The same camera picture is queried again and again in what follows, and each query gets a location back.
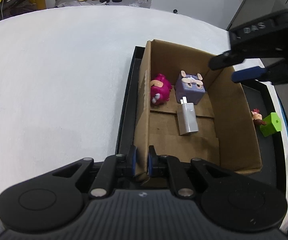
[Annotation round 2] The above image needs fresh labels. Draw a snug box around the brown cardboard box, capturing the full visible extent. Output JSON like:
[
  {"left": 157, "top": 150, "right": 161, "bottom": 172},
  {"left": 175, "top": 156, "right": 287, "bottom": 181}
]
[{"left": 133, "top": 39, "right": 263, "bottom": 178}]

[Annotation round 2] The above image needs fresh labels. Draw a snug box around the clear plastic bag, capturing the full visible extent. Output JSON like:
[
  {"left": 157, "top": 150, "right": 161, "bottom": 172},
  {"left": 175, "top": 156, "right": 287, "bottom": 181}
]
[{"left": 128, "top": 0, "right": 150, "bottom": 7}]

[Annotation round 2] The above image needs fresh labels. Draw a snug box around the black shallow tray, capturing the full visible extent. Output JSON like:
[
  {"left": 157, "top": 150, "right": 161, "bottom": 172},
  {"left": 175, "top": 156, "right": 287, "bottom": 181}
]
[{"left": 115, "top": 45, "right": 288, "bottom": 188}]

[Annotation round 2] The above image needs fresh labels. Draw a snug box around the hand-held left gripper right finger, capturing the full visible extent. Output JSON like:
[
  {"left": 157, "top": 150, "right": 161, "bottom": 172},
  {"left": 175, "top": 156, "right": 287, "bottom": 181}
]
[{"left": 147, "top": 145, "right": 249, "bottom": 198}]

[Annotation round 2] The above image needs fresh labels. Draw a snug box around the green hexagonal block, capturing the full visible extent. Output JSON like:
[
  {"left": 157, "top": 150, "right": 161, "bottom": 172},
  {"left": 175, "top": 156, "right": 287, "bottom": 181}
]
[{"left": 259, "top": 112, "right": 283, "bottom": 138}]

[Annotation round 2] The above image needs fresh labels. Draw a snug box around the magenta toy figure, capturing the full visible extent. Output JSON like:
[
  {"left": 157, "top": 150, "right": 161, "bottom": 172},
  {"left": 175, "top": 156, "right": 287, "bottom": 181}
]
[{"left": 150, "top": 73, "right": 173, "bottom": 106}]

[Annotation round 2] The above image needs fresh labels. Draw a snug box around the cluttered side table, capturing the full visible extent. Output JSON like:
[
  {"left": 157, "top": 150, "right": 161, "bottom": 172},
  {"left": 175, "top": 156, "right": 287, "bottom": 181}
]
[{"left": 0, "top": 0, "right": 35, "bottom": 23}]

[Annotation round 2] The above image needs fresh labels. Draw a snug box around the white plastic bag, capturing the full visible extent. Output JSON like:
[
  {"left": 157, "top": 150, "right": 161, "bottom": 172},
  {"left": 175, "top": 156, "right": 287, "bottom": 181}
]
[{"left": 57, "top": 1, "right": 110, "bottom": 8}]

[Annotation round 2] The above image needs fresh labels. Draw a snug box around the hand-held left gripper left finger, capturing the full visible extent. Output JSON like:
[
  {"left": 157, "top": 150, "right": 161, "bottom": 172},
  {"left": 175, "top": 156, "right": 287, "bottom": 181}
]
[{"left": 33, "top": 144, "right": 138, "bottom": 198}]

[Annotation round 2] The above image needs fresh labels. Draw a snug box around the white plug charger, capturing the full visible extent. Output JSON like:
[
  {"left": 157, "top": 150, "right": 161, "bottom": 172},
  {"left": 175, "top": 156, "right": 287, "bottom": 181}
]
[{"left": 176, "top": 97, "right": 200, "bottom": 136}]

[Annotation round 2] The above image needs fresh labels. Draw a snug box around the small brown doll figure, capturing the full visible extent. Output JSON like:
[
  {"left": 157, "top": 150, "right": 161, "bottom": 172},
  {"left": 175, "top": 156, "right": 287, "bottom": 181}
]
[{"left": 251, "top": 108, "right": 267, "bottom": 127}]

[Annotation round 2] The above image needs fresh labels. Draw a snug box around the purple cube animal toy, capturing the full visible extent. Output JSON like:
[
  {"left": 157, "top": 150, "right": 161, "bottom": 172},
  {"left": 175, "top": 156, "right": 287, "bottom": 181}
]
[{"left": 175, "top": 70, "right": 206, "bottom": 105}]

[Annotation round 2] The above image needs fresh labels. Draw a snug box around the grey chair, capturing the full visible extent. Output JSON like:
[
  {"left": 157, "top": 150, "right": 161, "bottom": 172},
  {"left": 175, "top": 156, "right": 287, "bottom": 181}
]
[{"left": 225, "top": 0, "right": 285, "bottom": 31}]

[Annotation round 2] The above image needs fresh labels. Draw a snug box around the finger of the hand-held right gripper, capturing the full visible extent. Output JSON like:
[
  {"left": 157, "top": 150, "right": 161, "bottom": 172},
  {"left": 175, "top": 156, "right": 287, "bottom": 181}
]
[
  {"left": 231, "top": 58, "right": 288, "bottom": 86},
  {"left": 208, "top": 46, "right": 285, "bottom": 71}
]

